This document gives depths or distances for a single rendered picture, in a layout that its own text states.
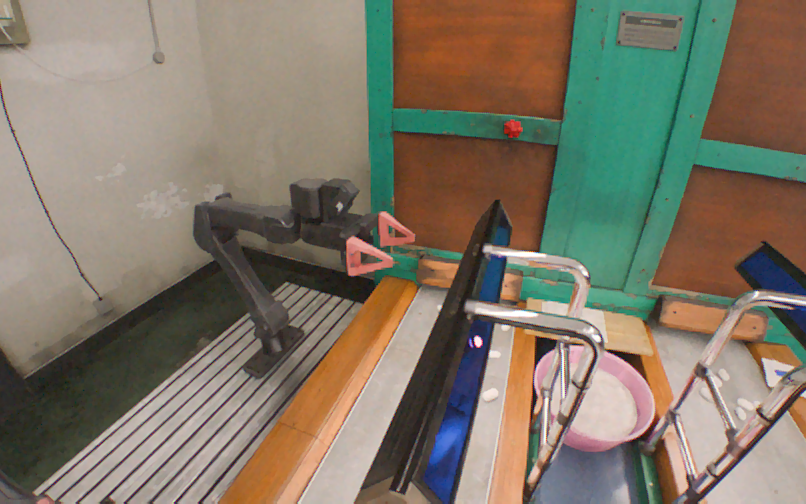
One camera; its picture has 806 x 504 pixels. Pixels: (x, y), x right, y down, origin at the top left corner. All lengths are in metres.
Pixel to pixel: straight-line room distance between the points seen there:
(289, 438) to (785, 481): 0.96
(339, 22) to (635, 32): 1.48
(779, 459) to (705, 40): 0.87
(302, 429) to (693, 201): 1.02
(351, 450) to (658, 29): 1.06
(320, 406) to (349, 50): 1.69
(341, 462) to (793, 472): 0.89
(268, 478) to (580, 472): 0.60
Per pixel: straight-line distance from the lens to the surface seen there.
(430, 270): 1.01
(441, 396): 0.33
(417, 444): 0.29
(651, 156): 0.96
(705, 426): 0.97
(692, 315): 1.12
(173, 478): 0.91
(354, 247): 0.58
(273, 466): 0.71
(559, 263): 0.54
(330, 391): 0.78
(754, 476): 0.95
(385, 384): 0.82
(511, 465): 0.70
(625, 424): 0.89
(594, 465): 0.86
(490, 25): 0.91
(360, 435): 0.74
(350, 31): 2.00
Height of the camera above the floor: 1.36
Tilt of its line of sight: 29 degrees down
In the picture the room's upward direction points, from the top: straight up
